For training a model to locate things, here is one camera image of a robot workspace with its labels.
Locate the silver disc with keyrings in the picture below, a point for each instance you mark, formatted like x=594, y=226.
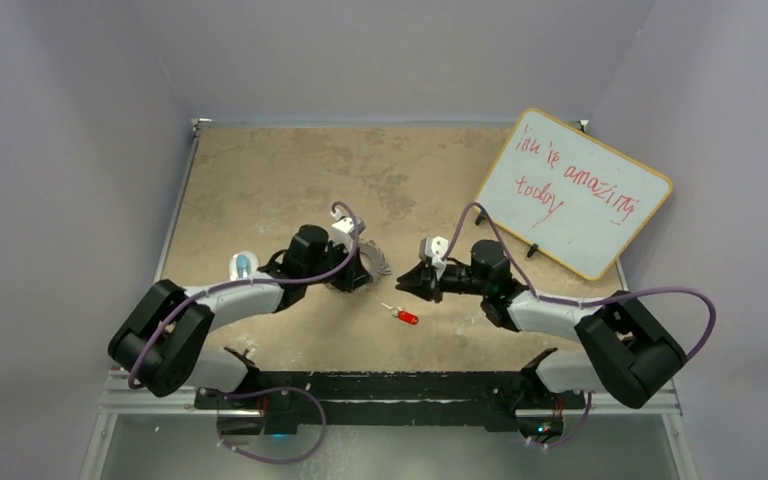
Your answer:
x=365, y=269

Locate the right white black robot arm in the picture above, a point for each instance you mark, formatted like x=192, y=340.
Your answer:
x=626, y=351

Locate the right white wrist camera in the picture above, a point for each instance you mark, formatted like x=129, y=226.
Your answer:
x=432, y=250

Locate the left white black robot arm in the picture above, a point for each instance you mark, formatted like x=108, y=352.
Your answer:
x=162, y=341

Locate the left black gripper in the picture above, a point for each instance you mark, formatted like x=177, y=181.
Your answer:
x=353, y=277

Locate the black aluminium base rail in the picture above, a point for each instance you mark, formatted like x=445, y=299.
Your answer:
x=279, y=402

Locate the keys with red green tags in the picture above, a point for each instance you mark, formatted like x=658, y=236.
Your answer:
x=401, y=314

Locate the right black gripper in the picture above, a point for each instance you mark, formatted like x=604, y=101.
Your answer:
x=421, y=281

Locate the whiteboard with red writing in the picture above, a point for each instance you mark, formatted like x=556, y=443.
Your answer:
x=578, y=200

